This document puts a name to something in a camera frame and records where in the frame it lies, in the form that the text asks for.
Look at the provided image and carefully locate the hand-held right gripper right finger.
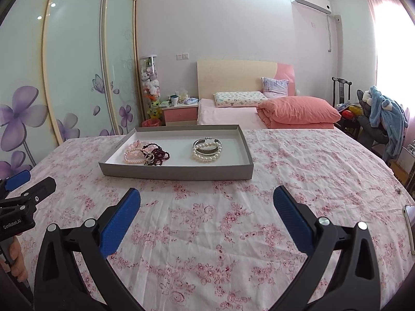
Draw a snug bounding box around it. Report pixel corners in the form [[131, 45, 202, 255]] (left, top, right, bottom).
[[273, 185, 385, 311]]

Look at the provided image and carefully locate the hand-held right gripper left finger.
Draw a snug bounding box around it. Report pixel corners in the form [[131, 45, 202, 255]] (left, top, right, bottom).
[[34, 187, 141, 311]]

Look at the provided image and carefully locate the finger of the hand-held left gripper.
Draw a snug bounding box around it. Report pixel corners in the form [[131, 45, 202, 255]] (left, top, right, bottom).
[[0, 171, 32, 192], [0, 176, 57, 209]]

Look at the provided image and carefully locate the dark red bead bracelet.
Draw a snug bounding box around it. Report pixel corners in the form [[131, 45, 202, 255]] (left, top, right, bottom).
[[147, 146, 171, 166]]

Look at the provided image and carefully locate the shallow grey cardboard box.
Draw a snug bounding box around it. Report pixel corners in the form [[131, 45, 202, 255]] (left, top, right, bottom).
[[98, 124, 255, 181]]

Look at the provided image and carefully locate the white pearl bracelet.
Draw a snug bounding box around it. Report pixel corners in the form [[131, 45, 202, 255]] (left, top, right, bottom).
[[192, 139, 224, 163]]

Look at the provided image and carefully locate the thin silver bangle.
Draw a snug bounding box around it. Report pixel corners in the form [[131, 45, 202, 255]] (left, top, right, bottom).
[[193, 137, 223, 151]]

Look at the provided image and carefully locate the person's left hand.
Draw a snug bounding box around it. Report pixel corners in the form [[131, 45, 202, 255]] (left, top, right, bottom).
[[0, 242, 27, 279]]

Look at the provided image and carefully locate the pink floral bed sheet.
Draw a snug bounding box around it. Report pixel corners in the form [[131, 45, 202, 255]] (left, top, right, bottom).
[[0, 128, 415, 311]]

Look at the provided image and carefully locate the folded orange quilt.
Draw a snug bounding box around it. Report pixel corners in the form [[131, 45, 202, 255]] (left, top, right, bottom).
[[256, 96, 342, 129]]

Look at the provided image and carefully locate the red and yellow toy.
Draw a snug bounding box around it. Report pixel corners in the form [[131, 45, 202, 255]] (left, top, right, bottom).
[[337, 102, 364, 119]]

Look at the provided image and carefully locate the pink and white nightstand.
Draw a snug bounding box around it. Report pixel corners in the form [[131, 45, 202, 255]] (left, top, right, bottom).
[[162, 99, 199, 126]]

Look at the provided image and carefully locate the plain pink bed sheet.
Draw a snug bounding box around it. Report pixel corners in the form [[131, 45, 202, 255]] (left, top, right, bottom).
[[197, 99, 269, 129]]

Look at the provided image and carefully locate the patterned white pillow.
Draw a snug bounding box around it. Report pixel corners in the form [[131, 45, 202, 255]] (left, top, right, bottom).
[[213, 91, 267, 108]]

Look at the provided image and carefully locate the floral glass sliding wardrobe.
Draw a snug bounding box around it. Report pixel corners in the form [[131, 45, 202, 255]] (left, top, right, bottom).
[[0, 0, 145, 182]]

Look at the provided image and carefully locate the small purple pillow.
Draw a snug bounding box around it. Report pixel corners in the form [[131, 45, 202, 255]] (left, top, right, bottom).
[[261, 77, 289, 98]]

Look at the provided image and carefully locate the blue plush garment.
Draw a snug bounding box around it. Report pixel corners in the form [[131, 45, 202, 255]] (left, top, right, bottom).
[[362, 86, 408, 161]]

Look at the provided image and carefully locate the dark wooden chair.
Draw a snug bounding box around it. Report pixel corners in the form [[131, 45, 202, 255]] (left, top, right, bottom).
[[331, 77, 360, 140]]

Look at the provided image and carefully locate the clear tube of plush toys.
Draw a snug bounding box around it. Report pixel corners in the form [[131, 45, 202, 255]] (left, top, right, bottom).
[[139, 55, 162, 122]]

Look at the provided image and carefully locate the beige and pink headboard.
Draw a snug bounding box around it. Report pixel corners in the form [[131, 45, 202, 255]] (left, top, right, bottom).
[[197, 60, 296, 99]]

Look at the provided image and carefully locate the pink curtain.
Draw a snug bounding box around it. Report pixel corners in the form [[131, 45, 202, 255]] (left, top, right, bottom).
[[365, 0, 415, 111]]

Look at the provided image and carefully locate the large pink bead bracelet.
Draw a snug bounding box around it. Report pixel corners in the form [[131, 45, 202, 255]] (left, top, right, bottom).
[[124, 149, 146, 165]]

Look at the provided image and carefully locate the white wall pipe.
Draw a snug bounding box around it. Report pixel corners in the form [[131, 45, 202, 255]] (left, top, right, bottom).
[[326, 15, 341, 53]]

